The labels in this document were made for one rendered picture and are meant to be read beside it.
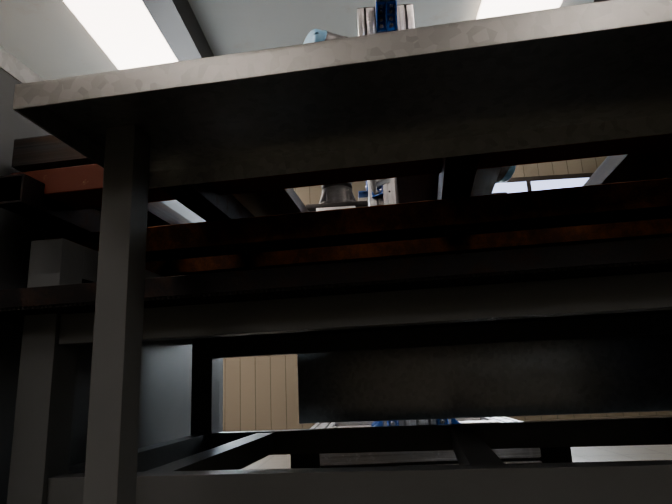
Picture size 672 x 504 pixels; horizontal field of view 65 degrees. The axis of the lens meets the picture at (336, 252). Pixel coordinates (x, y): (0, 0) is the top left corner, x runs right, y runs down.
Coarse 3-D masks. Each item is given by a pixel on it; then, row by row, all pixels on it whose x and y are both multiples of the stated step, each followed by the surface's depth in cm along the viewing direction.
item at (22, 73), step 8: (0, 48) 98; (0, 56) 98; (8, 56) 100; (0, 64) 98; (8, 64) 100; (16, 64) 102; (8, 72) 100; (16, 72) 102; (24, 72) 104; (32, 72) 106; (24, 80) 104; (32, 80) 106; (40, 80) 109
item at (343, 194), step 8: (328, 184) 198; (336, 184) 197; (344, 184) 198; (328, 192) 197; (336, 192) 196; (344, 192) 196; (352, 192) 201; (320, 200) 199; (328, 200) 195; (336, 200) 194; (344, 200) 194; (352, 200) 196
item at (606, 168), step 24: (24, 144) 95; (48, 144) 94; (24, 168) 96; (48, 168) 96; (600, 168) 121; (624, 168) 109; (648, 168) 110; (264, 192) 113; (288, 192) 115; (408, 192) 117; (432, 192) 118; (480, 192) 119; (168, 216) 131
